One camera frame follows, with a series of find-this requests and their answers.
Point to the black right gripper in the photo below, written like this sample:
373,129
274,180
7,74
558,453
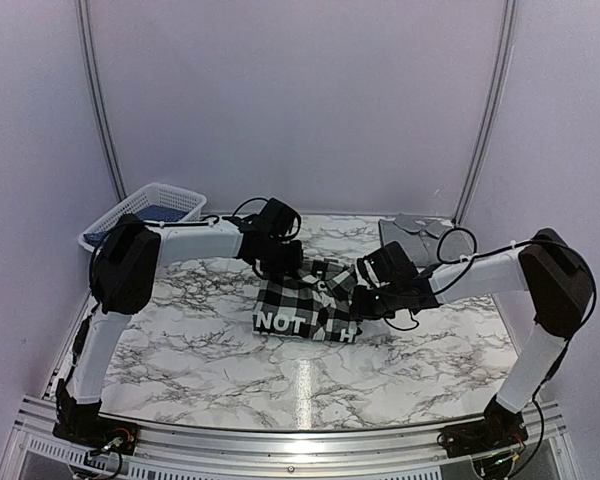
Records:
359,308

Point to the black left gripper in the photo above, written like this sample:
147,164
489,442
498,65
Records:
293,262

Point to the grey shirt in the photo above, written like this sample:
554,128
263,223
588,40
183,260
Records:
421,238

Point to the black white plaid shirt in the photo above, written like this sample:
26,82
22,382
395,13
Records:
311,304

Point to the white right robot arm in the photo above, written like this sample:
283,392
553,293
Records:
553,278

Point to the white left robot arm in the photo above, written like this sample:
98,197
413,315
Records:
121,275

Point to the blue shirt in basket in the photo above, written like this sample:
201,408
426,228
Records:
151,213

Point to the white plastic basket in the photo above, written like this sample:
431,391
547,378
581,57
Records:
154,202

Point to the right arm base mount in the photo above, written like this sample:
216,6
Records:
479,436

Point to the right aluminium corner post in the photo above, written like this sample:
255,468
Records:
490,111

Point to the aluminium corner post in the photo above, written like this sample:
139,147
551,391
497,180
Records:
490,111
97,98

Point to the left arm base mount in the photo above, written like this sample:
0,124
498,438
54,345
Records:
97,432

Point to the left aluminium corner post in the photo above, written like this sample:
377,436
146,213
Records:
97,98

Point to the aluminium front frame rail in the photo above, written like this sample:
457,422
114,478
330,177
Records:
165,451

